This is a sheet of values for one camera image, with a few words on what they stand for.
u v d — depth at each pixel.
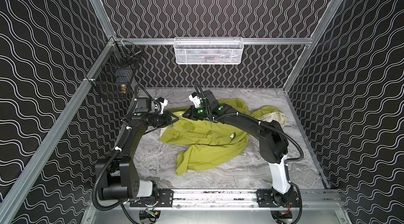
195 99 0.80
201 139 0.90
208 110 0.69
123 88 0.79
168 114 0.75
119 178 0.42
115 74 0.91
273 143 0.52
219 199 0.75
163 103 0.78
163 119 0.73
